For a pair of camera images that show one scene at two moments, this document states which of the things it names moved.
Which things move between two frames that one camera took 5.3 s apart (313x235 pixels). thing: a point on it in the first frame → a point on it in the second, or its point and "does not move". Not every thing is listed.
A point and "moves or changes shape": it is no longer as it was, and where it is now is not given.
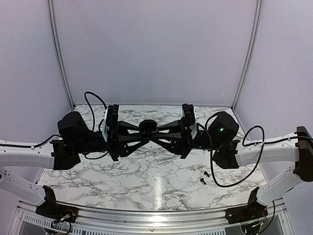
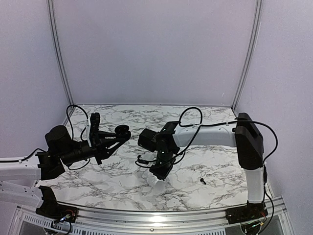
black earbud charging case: (148, 126) moves or changes shape
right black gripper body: (188, 143) → (164, 169)
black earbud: (202, 179) does not move
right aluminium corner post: (259, 7) does not move
